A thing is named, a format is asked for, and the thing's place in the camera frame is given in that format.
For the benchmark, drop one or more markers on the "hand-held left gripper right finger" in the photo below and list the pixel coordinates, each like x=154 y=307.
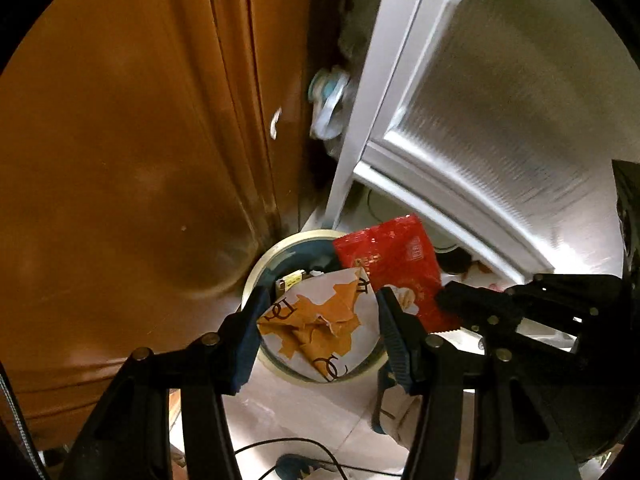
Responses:
x=400 y=347

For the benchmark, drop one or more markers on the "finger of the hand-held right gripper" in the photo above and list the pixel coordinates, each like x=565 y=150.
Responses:
x=565 y=295
x=470 y=305

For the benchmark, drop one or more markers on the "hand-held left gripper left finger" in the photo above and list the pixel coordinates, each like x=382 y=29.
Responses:
x=247 y=342

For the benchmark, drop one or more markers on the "orange white wrapper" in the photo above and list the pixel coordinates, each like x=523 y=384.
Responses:
x=320 y=330

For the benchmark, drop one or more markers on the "red snack packet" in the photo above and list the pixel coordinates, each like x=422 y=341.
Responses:
x=395 y=260

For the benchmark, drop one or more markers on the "black bin with beige rim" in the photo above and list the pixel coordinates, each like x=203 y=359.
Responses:
x=289 y=241

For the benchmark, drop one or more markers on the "white marble-top cabinet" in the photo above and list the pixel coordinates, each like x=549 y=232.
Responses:
x=500 y=110

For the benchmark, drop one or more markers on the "brown wooden cabinet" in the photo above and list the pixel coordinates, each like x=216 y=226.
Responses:
x=125 y=160

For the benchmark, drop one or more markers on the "clear plastic bag under counter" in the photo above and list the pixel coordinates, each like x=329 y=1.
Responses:
x=327 y=102

